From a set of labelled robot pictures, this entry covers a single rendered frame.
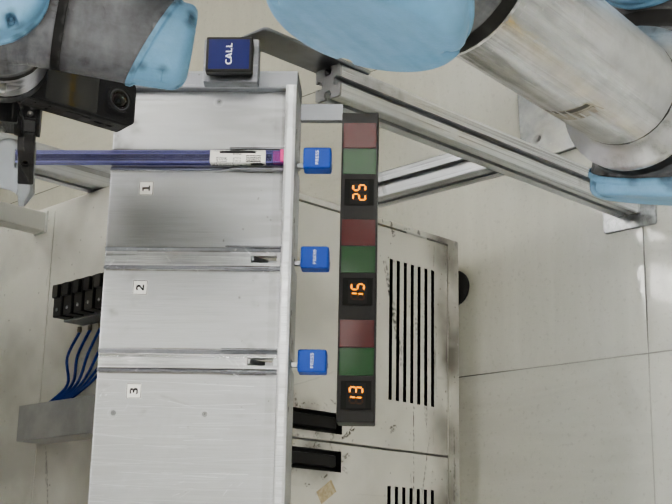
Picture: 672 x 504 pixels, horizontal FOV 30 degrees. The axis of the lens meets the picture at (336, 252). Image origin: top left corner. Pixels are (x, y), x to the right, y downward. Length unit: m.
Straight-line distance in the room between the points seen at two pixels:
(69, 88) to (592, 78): 0.52
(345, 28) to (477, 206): 1.44
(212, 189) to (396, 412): 0.63
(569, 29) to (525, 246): 1.24
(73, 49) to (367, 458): 0.96
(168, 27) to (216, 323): 0.40
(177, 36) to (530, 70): 0.33
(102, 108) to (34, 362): 0.75
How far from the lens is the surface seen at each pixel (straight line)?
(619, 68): 0.89
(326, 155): 1.35
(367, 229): 1.34
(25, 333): 1.93
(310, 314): 1.77
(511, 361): 2.02
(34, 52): 1.04
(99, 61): 1.03
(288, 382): 1.28
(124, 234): 1.36
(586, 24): 0.84
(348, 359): 1.31
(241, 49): 1.36
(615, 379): 1.90
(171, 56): 1.03
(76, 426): 1.69
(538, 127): 2.07
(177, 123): 1.39
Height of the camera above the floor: 1.58
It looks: 43 degrees down
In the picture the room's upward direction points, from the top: 75 degrees counter-clockwise
